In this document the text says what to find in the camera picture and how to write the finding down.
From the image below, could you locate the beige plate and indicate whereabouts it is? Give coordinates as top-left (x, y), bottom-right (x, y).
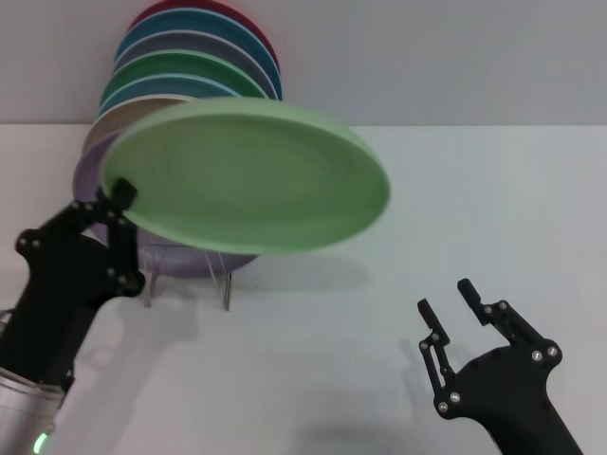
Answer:
top-left (81, 93), bottom-right (196, 157)

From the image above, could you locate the light green plate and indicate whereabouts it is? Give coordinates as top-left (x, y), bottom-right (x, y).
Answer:
top-left (99, 98), bottom-right (393, 254)

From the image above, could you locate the dark green plate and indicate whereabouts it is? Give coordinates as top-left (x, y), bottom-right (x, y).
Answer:
top-left (98, 48), bottom-right (279, 115)

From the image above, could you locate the maroon red plate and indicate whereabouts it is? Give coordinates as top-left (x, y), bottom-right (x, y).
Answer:
top-left (128, 0), bottom-right (282, 72)

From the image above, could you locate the light blue plate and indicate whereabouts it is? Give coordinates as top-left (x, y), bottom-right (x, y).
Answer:
top-left (97, 71), bottom-right (244, 118)

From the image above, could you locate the grey purple plate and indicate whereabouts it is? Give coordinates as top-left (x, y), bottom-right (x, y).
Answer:
top-left (113, 30), bottom-right (281, 101)

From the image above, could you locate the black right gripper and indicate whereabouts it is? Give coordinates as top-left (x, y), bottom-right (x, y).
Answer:
top-left (415, 277), bottom-right (585, 455)

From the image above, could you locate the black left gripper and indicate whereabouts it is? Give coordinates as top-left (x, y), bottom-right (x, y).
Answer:
top-left (0, 176), bottom-right (147, 393)

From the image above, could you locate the lilac plate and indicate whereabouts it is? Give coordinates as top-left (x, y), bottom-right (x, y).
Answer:
top-left (71, 131), bottom-right (261, 280)

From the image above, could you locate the teal blue plate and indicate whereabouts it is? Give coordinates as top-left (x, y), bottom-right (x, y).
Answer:
top-left (113, 7), bottom-right (285, 101)

